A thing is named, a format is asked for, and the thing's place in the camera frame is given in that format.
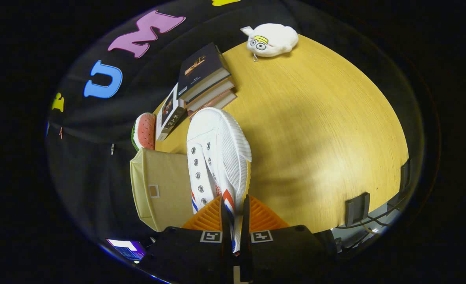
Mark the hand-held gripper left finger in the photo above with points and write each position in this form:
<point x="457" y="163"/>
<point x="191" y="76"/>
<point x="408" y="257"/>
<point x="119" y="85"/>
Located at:
<point x="227" y="244"/>

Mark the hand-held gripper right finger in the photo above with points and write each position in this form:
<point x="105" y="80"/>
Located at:
<point x="245" y="244"/>

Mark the beige fabric storage box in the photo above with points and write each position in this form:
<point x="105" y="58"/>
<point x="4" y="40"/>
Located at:
<point x="166" y="177"/>

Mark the white canvas shoe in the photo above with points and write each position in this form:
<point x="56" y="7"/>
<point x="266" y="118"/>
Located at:
<point x="221" y="142"/>

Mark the laptop with lit screen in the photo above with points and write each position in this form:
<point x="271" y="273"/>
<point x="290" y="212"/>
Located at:
<point x="124" y="248"/>

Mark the watermelon slice toy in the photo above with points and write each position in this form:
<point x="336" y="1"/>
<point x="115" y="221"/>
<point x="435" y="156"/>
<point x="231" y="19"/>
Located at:
<point x="145" y="130"/>

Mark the white portrait cover book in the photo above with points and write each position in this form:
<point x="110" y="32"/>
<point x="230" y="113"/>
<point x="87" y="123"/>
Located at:
<point x="168" y="114"/>

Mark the black hardcover book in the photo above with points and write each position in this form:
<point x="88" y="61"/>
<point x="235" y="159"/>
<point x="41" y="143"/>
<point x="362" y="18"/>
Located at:
<point x="199" y="67"/>

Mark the white plush toy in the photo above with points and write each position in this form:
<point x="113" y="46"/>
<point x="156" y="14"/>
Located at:
<point x="276" y="39"/>

